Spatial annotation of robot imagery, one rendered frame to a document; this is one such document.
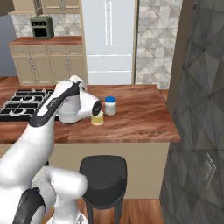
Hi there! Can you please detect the mayonnaise jar with blue lid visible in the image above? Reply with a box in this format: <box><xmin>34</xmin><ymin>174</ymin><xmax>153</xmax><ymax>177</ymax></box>
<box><xmin>104</xmin><ymin>95</ymin><xmax>118</xmax><ymax>116</ymax></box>

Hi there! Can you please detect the grey patterned cabinet door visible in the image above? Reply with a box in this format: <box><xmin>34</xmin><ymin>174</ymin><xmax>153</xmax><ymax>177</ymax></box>
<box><xmin>159</xmin><ymin>0</ymin><xmax>224</xmax><ymax>224</ymax></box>

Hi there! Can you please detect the pale yellow jar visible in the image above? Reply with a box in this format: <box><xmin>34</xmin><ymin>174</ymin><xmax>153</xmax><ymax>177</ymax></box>
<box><xmin>90</xmin><ymin>109</ymin><xmax>105</xmax><ymax>127</ymax></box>

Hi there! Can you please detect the beige kitchen island base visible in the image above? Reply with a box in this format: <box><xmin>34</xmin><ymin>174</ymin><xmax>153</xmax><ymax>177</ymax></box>
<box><xmin>47</xmin><ymin>142</ymin><xmax>171</xmax><ymax>200</ymax></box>

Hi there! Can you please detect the black round stool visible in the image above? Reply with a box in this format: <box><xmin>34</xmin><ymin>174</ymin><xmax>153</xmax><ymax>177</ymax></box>
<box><xmin>79</xmin><ymin>155</ymin><xmax>129</xmax><ymax>224</ymax></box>

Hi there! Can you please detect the white fridge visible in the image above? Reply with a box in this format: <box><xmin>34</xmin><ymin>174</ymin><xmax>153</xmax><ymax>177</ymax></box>
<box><xmin>80</xmin><ymin>0</ymin><xmax>137</xmax><ymax>86</ymax></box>

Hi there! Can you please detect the beige base cupboard run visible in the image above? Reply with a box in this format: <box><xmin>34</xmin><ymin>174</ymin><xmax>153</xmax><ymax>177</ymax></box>
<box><xmin>8</xmin><ymin>36</ymin><xmax>88</xmax><ymax>87</ymax></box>

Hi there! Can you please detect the black gas hob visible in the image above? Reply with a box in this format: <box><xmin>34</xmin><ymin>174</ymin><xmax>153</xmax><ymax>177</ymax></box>
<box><xmin>0</xmin><ymin>88</ymin><xmax>60</xmax><ymax>123</ymax></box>

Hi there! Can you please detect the dark green toaster oven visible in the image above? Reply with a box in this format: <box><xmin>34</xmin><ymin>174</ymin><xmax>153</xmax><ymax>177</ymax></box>
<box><xmin>30</xmin><ymin>15</ymin><xmax>55</xmax><ymax>40</ymax></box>

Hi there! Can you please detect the grey range hood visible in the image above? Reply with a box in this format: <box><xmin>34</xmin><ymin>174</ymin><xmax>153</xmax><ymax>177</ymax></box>
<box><xmin>0</xmin><ymin>0</ymin><xmax>16</xmax><ymax>18</ymax></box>

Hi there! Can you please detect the grey cabinet door handle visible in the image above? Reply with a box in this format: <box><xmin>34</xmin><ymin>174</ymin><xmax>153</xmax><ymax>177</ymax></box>
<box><xmin>203</xmin><ymin>152</ymin><xmax>217</xmax><ymax>189</ymax></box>

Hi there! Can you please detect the beige wall cupboard run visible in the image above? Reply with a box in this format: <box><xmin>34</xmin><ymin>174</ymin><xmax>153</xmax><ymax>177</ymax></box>
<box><xmin>7</xmin><ymin>0</ymin><xmax>81</xmax><ymax>16</ymax></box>

